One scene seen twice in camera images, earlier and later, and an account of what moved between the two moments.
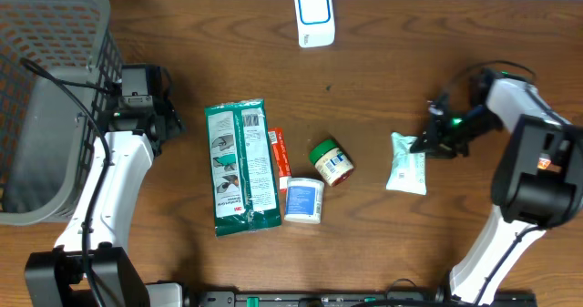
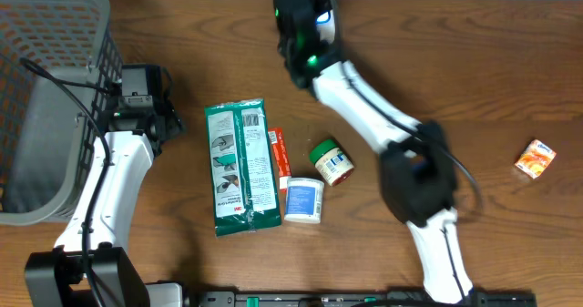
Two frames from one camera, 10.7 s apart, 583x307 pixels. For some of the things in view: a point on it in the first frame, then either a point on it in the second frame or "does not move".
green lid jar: x=332 y=163 does not move
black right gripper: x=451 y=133 -> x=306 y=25
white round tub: x=303 y=200 does not move
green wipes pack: x=244 y=182 does not move
